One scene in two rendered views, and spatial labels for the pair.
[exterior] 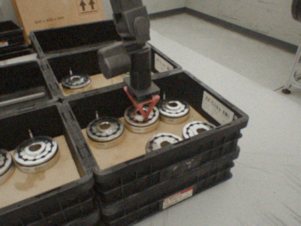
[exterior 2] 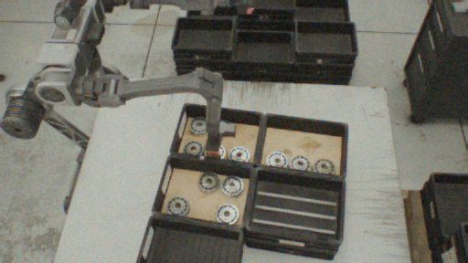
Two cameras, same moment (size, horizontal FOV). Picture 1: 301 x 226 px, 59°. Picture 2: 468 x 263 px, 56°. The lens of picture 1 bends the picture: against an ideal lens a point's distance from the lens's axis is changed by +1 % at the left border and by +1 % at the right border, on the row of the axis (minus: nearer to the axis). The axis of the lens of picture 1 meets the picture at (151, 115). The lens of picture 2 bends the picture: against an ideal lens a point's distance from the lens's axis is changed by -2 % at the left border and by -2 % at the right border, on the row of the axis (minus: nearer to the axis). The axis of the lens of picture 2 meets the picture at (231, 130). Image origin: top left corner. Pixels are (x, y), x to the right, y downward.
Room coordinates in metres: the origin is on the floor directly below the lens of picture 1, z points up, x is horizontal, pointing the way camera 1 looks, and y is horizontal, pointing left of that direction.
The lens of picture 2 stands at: (1.40, 0.81, 2.66)
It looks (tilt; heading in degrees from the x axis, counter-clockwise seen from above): 56 degrees down; 221
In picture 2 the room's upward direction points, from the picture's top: 3 degrees counter-clockwise
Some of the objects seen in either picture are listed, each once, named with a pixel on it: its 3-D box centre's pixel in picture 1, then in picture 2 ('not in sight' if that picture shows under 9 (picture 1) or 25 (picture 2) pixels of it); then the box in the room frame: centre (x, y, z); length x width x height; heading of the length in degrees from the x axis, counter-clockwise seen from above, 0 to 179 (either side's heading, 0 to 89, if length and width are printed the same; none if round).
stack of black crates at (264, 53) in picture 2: not in sight; (262, 63); (-0.40, -0.41, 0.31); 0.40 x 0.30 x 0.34; 124
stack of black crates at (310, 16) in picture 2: not in sight; (318, 26); (-0.95, -0.29, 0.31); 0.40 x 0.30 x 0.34; 124
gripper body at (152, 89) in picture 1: (140, 77); (214, 137); (0.62, 0.03, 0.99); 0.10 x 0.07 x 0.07; 27
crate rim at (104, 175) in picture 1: (152, 112); (218, 133); (0.56, 0.00, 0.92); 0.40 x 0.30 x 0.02; 118
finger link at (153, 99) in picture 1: (143, 101); not in sight; (0.61, 0.02, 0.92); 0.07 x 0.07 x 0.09; 27
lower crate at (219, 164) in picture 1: (151, 155); not in sight; (0.56, 0.00, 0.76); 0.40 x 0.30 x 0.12; 118
